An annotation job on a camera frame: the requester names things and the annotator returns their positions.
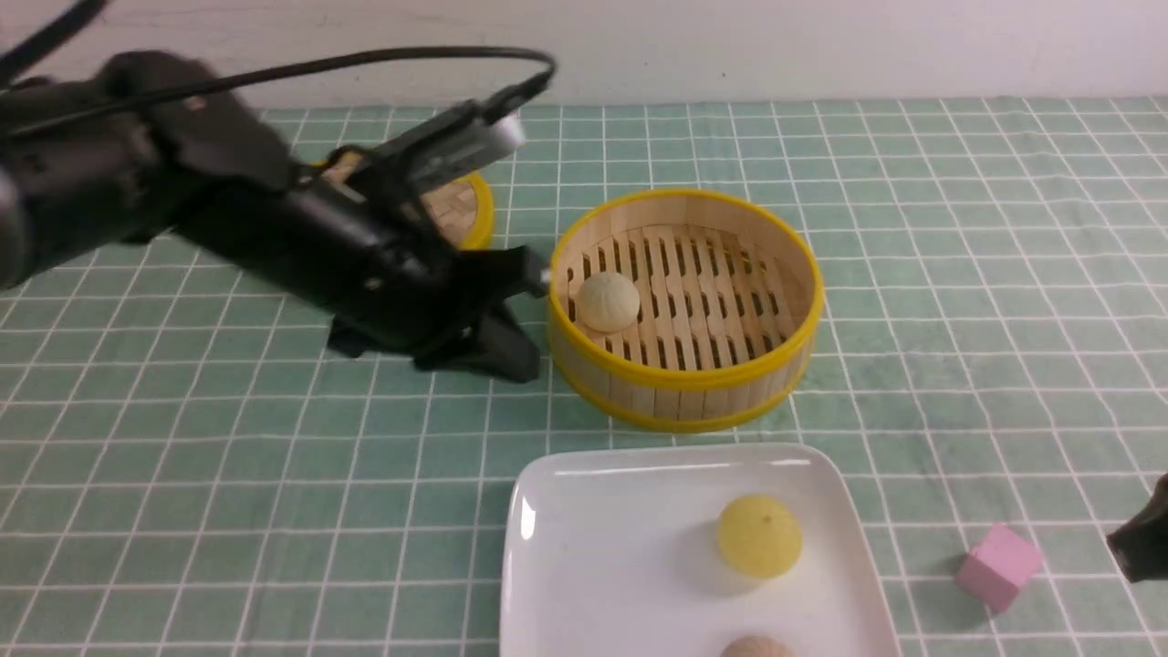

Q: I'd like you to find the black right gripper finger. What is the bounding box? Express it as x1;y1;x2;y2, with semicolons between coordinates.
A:
1106;473;1167;585

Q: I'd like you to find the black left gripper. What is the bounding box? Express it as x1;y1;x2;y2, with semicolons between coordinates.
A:
173;146;551;383

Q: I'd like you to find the white steamed bun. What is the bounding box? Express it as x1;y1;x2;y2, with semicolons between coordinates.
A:
719;635;793;657
573;274;640;334

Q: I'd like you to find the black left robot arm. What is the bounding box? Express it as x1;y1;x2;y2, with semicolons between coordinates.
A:
4;47;556;383

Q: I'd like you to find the white square plate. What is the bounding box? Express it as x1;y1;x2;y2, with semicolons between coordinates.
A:
499;443;901;656

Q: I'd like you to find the yellow steamed bun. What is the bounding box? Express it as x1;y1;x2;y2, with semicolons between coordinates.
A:
714;495;804;579

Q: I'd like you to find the yellow rimmed bamboo steamer lid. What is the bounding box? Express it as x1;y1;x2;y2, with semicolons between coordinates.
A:
312;150;494;250

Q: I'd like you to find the pink cube block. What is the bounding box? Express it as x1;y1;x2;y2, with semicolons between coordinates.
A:
954;524;1044;614

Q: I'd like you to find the yellow rimmed bamboo steamer basket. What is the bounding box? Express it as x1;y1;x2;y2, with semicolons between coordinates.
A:
547;191;825;433

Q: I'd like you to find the green checkered tablecloth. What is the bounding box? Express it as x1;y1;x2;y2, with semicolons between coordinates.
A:
1;99;1167;656

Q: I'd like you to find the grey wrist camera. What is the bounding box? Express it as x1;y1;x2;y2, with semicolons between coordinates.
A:
371;101;526;193

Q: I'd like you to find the black camera cable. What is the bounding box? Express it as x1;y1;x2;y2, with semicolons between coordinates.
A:
0;0;558;138

